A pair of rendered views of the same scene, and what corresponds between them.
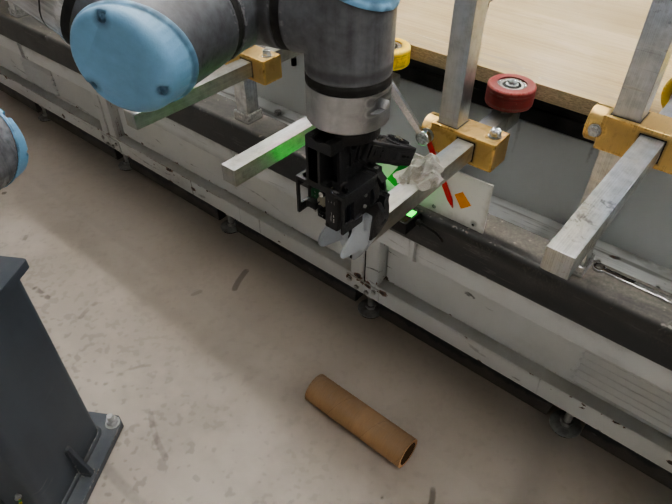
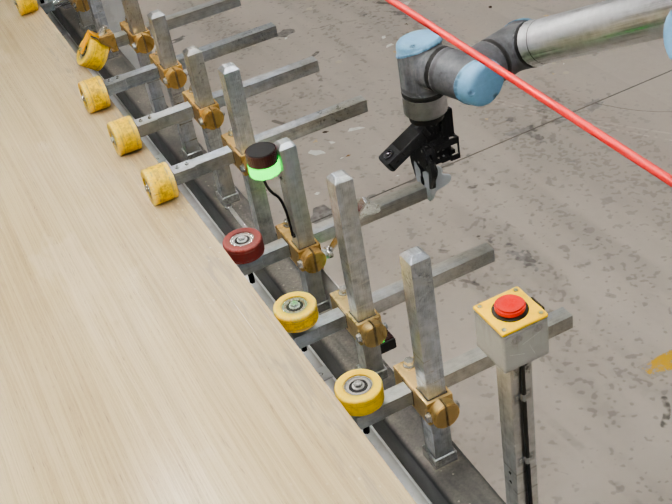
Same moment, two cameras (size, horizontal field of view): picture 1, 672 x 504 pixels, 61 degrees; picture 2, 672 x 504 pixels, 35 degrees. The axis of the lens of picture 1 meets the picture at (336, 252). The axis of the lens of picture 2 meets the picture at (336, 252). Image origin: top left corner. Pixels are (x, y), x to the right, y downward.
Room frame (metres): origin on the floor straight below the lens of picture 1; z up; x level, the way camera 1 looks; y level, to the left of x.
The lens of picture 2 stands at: (2.33, 0.74, 2.14)
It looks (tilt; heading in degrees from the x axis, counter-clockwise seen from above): 37 degrees down; 210
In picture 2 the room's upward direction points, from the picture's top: 10 degrees counter-clockwise
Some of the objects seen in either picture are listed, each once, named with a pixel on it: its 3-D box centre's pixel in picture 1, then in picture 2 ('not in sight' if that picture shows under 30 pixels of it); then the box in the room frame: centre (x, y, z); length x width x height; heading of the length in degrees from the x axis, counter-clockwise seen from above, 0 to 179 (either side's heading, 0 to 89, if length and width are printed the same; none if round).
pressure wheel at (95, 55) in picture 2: not in sight; (92, 53); (0.27, -1.07, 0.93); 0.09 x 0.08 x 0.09; 140
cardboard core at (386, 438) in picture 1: (359, 418); not in sight; (0.81, -0.06, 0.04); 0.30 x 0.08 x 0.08; 50
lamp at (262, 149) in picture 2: not in sight; (271, 196); (0.87, -0.22, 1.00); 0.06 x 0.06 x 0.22; 50
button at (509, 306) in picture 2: not in sight; (510, 308); (1.32, 0.39, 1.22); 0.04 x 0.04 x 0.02
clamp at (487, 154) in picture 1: (463, 138); (299, 247); (0.82, -0.21, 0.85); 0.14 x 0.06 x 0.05; 50
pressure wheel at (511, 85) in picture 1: (506, 112); (247, 259); (0.90, -0.29, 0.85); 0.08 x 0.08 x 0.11
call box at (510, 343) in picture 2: not in sight; (511, 331); (1.32, 0.39, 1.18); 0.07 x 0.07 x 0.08; 50
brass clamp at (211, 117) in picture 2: not in sight; (203, 108); (0.50, -0.59, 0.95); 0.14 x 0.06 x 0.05; 50
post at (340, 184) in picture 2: not in sight; (357, 284); (1.00, 0.00, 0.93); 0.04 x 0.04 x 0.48; 50
